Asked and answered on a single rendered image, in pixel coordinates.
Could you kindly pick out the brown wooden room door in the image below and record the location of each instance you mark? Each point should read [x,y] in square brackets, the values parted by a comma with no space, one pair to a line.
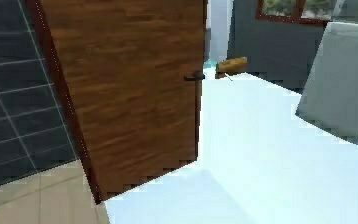
[127,93]

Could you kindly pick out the red framed window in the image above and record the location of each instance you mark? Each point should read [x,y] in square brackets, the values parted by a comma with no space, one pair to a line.
[295,11]

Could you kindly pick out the brown wooden block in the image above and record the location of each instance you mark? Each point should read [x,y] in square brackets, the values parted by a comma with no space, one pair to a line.
[231,66]

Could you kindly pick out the grey box cabinet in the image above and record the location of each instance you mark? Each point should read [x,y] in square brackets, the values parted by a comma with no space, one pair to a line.
[340,83]

